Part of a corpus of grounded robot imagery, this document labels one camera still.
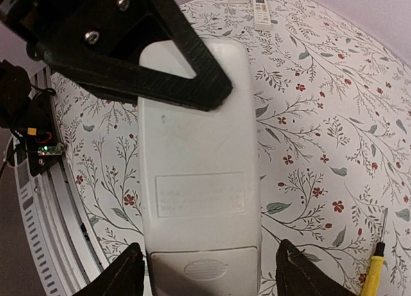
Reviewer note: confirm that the floral patterned table mat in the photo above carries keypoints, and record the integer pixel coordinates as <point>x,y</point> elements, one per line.
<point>333,127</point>

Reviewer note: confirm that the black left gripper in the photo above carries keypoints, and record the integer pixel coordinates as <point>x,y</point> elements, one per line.
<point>28,19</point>

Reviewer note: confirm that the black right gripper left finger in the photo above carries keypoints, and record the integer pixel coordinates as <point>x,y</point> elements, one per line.
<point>123,277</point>

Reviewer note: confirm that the white remote control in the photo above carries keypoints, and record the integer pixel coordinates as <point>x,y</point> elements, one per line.
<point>200,197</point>

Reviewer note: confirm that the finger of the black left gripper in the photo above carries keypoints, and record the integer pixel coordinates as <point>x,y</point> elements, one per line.
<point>97,44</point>

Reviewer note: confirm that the yellow handled screwdriver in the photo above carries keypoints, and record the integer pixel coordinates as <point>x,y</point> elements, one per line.
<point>372,281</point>

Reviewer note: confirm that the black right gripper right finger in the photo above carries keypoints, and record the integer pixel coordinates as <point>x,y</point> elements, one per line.
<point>296,275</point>

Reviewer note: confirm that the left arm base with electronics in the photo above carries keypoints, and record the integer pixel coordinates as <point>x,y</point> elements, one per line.
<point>26,113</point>

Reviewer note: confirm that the long white remote with buttons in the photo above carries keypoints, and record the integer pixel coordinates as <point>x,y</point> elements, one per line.
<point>261,15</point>

